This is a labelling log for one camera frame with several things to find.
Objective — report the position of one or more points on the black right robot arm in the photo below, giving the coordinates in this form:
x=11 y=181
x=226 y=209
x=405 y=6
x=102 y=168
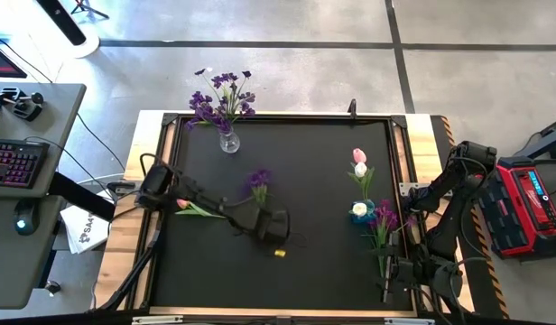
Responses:
x=445 y=234

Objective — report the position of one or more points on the grey metal bracket plate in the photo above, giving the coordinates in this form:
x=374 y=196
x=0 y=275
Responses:
x=411 y=187

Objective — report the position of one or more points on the clear glass vase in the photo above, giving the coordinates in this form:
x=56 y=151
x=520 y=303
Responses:
x=229 y=143

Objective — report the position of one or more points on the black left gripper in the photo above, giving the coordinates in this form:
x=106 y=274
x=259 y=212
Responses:
x=269 y=225

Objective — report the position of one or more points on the black computer mouse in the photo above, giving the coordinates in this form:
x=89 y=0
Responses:
x=25 y=219

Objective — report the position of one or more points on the white paper sheet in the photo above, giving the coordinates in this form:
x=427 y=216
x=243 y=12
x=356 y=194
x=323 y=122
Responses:
x=86 y=232

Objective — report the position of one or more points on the white bracket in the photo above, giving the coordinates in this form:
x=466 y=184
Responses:
x=156 y=320
x=409 y=321

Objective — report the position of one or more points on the grey desk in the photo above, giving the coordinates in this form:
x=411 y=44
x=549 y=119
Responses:
x=16 y=257

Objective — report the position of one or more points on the red and black toolbox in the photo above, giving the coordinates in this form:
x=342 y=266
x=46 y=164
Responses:
x=517 y=207

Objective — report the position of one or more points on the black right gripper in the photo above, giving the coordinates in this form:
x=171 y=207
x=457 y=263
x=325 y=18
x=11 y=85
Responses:
x=406 y=271

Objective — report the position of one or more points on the pink artificial tulip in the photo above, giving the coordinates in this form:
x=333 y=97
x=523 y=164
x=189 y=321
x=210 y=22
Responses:
x=359 y=155
x=183 y=203

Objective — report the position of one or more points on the white artificial tulip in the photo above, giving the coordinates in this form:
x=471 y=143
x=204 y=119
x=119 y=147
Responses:
x=359 y=209
x=360 y=169

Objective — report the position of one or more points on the white floor stand base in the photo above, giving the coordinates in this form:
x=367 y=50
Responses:
x=70 y=27

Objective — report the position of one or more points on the black backlit keyboard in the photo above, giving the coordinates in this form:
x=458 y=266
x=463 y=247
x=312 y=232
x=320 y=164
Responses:
x=14 y=162

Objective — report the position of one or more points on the black aluminium table frame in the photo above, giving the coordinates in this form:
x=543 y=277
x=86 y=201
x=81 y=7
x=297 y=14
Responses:
x=305 y=117

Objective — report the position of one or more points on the black diagonal strut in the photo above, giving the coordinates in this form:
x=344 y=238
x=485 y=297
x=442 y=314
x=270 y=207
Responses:
x=129 y=280

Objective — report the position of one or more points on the hazard striped black strip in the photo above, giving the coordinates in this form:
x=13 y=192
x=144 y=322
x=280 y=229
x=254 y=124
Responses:
x=485 y=280

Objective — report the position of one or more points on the black caster wheel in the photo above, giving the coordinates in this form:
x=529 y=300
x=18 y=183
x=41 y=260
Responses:
x=53 y=287

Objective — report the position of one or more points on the dark blue stand leg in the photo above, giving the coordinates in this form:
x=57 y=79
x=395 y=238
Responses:
x=549 y=140

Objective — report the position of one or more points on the black desk clamp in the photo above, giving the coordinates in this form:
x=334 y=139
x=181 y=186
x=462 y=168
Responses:
x=23 y=106

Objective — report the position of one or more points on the black tripod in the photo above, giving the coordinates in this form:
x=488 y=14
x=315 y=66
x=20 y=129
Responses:
x=86 y=6

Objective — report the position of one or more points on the black computer monitor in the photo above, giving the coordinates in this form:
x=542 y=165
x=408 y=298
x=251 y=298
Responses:
x=0 y=63

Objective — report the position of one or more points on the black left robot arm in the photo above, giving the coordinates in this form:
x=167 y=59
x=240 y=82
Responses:
x=160 y=182

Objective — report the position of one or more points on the black frame clamp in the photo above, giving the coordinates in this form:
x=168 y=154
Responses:
x=352 y=109

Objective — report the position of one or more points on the blue glass vase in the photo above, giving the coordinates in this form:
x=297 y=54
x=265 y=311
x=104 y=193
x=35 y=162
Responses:
x=355 y=219

